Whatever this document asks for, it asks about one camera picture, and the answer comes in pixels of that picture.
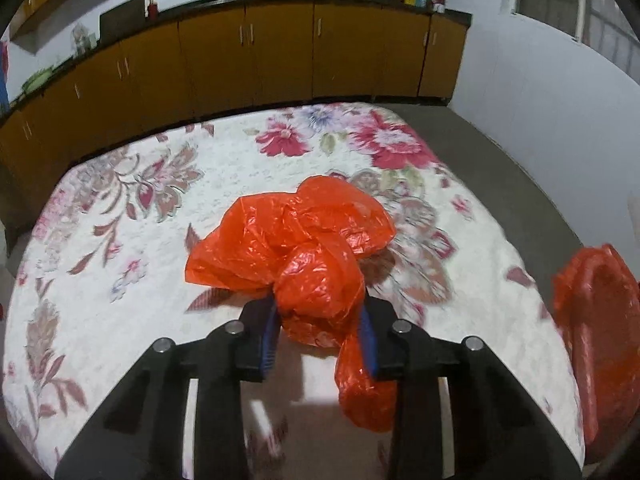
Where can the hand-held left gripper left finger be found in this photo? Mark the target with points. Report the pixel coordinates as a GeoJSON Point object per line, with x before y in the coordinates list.
{"type": "Point", "coordinates": [269, 342]}

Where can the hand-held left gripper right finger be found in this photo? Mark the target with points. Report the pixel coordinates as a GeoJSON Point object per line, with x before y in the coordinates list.
{"type": "Point", "coordinates": [370, 347]}

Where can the red plastic bag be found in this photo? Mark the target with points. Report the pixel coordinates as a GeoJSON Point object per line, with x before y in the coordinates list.
{"type": "Point", "coordinates": [300, 240]}

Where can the floral tablecloth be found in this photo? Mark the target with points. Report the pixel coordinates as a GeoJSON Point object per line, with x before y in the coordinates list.
{"type": "Point", "coordinates": [150, 240]}

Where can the wooden lower cabinets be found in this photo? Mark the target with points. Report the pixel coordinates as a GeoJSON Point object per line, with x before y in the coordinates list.
{"type": "Point", "coordinates": [280, 55]}

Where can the green pot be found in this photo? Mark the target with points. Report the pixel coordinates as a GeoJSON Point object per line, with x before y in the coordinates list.
{"type": "Point", "coordinates": [37, 80]}

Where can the clear bag with contents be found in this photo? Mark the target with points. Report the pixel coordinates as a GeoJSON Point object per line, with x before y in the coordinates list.
{"type": "Point", "coordinates": [84, 37]}

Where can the blue cloth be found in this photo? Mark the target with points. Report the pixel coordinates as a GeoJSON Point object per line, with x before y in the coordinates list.
{"type": "Point", "coordinates": [4, 77]}

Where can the barred window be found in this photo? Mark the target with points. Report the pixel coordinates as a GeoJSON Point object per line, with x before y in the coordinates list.
{"type": "Point", "coordinates": [575, 10]}

